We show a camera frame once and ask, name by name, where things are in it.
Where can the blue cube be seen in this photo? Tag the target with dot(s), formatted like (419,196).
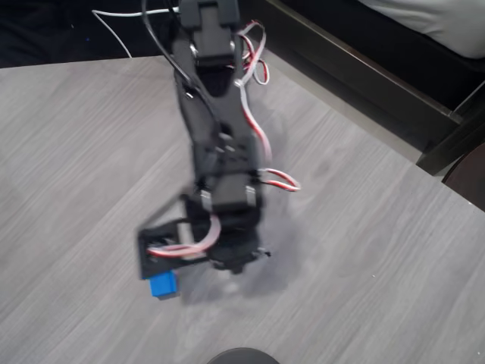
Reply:
(163,286)

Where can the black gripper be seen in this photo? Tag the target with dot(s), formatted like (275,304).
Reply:
(238,253)

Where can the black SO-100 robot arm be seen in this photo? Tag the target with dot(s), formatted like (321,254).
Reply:
(219,113)

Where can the white mattress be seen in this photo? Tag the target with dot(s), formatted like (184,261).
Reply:
(435,19)

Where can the dark wooden bed frame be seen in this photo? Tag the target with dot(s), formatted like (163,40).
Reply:
(379,72)

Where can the dark round stool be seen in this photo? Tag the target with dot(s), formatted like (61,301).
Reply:
(468,182)

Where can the black gripper camera mount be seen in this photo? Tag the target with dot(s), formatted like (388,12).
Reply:
(163,265)

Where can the black round-base stand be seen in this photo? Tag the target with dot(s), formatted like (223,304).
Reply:
(244,357)

